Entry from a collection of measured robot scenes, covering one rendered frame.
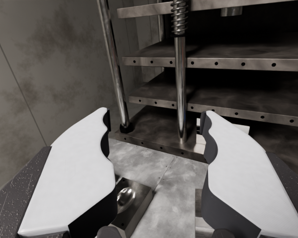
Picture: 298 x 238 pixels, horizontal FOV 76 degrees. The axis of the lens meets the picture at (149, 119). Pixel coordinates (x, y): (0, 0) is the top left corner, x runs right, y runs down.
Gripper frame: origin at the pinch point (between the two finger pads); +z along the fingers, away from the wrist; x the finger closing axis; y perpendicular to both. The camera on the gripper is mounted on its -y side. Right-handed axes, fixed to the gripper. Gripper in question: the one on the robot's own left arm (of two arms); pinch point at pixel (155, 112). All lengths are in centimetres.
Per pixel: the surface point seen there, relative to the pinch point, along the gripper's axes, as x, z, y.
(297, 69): 59, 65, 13
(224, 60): 34, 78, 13
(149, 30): 0, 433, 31
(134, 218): -4, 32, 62
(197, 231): 17, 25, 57
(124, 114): -15, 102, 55
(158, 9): 4, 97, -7
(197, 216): 17, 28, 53
